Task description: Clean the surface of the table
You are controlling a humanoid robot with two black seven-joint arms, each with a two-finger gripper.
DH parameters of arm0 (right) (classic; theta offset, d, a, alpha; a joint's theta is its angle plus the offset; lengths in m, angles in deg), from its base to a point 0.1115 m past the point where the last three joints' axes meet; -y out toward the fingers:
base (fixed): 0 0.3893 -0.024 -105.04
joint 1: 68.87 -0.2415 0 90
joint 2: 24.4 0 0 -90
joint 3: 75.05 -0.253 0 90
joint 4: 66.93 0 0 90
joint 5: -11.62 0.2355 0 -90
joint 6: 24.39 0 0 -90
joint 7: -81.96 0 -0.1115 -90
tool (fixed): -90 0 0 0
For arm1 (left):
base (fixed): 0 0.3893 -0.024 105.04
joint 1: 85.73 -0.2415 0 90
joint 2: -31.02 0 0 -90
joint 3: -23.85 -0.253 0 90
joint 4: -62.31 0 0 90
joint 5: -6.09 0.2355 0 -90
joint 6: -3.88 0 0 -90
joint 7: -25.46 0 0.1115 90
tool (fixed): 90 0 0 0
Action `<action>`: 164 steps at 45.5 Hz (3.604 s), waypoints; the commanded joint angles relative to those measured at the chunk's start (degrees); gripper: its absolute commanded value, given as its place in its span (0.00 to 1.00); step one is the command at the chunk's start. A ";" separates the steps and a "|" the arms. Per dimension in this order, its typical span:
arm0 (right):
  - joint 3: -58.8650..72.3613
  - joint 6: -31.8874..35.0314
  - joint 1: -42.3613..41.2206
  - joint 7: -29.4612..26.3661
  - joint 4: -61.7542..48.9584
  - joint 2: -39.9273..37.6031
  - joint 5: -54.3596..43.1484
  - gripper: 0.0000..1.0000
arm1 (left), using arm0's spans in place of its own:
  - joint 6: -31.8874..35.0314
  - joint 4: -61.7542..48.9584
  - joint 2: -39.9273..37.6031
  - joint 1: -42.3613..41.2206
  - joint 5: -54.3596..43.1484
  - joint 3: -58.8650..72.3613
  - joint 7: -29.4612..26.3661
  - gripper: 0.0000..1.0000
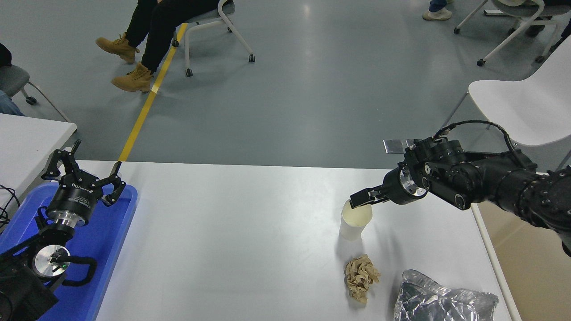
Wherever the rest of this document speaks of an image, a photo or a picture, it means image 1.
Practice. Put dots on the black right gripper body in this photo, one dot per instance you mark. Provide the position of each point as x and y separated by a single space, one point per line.
392 189

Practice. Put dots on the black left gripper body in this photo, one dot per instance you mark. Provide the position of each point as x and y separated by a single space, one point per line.
73 198

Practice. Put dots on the white paper cup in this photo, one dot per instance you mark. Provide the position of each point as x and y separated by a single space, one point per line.
352 227

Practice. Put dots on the tan paper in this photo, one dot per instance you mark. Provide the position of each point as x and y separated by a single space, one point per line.
361 276

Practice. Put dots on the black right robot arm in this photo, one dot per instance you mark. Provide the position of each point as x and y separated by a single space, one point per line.
490 178

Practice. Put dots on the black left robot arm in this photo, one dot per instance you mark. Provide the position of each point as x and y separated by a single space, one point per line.
18 290

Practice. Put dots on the white side table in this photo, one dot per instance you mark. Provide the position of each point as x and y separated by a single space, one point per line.
26 142

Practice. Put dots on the blue plastic tray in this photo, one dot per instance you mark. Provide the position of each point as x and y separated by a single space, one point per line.
111 232

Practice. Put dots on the yellow floor tape line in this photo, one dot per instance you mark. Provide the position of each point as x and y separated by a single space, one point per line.
142 116

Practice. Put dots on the person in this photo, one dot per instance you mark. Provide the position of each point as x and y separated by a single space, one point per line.
563 34
156 26
6 107
437 14

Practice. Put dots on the grey swivel chair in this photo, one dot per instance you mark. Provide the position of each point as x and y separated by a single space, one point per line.
11 80

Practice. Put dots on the large pale bin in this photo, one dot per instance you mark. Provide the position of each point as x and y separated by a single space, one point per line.
526 276

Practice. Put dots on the white plastic chair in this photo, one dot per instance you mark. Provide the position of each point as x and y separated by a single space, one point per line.
526 102

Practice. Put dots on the white-framed office chair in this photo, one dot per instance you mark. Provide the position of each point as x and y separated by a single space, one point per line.
209 15

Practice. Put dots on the grey wheeled office chair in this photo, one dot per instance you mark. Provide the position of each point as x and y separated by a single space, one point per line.
531 10

